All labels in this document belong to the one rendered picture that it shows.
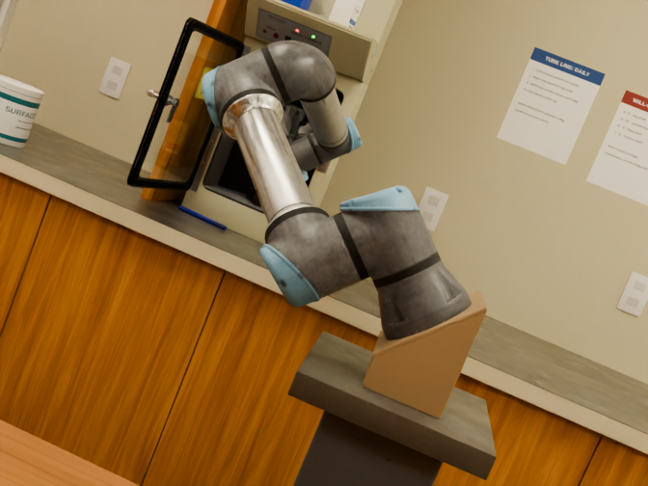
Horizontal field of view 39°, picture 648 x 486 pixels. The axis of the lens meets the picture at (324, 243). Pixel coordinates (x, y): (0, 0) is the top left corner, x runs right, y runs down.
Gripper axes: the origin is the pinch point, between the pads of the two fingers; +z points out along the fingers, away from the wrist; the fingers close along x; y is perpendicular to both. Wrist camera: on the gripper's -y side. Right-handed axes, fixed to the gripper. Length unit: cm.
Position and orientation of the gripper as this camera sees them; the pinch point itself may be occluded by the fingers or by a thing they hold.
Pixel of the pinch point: (290, 132)
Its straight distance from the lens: 243.7
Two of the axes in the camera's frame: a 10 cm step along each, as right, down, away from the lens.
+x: -9.1, -3.9, 1.3
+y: 3.6, -9.2, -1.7
